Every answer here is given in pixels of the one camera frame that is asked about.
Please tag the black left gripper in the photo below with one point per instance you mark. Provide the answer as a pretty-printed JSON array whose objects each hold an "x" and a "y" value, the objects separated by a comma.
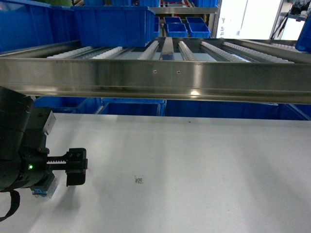
[{"x": 34, "y": 153}]

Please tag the red mushroom push button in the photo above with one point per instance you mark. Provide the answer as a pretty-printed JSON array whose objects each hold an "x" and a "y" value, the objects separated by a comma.
[{"x": 46, "y": 188}]

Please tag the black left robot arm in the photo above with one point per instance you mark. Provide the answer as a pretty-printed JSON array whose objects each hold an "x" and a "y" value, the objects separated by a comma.
[{"x": 15, "y": 109}]

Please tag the blue bin under rack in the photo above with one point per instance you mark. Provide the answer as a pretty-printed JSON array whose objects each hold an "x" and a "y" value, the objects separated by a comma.
[{"x": 133, "y": 109}]

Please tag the large blue bin on rack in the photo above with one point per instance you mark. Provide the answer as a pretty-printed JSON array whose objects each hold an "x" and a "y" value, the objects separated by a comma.
[{"x": 114, "y": 26}]

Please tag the stainless steel roller rack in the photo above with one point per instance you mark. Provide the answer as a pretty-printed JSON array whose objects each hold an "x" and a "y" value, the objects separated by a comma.
[{"x": 271, "y": 71}]

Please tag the tilted blue bin right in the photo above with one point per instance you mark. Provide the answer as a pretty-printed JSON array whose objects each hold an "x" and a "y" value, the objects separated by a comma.
[{"x": 304, "y": 40}]

